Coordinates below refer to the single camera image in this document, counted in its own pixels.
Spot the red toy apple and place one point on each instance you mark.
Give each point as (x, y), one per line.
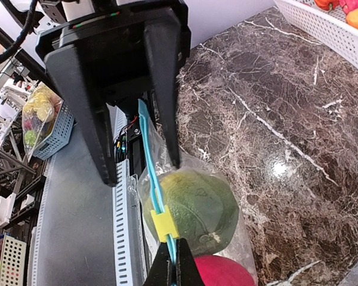
(221, 271)

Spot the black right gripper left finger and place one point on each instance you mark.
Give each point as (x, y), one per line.
(162, 271)

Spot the orange toy pumpkin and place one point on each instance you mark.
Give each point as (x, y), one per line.
(327, 5)

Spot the white perforated plastic basket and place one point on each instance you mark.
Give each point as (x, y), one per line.
(328, 27)

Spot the green toy avocado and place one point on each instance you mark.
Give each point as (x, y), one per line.
(204, 209)

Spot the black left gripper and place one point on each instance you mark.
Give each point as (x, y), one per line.
(109, 56)

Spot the blue basket with toys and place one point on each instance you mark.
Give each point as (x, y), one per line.
(46, 122)

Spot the pink toy fruit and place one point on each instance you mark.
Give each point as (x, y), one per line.
(348, 5)

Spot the clear zip bag yellow slider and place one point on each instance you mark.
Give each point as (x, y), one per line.
(158, 221)

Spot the white perforated bin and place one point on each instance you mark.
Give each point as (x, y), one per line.
(13, 262)

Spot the white slotted cable duct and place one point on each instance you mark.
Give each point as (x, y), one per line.
(87, 233)

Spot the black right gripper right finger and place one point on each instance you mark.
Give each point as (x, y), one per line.
(187, 273)

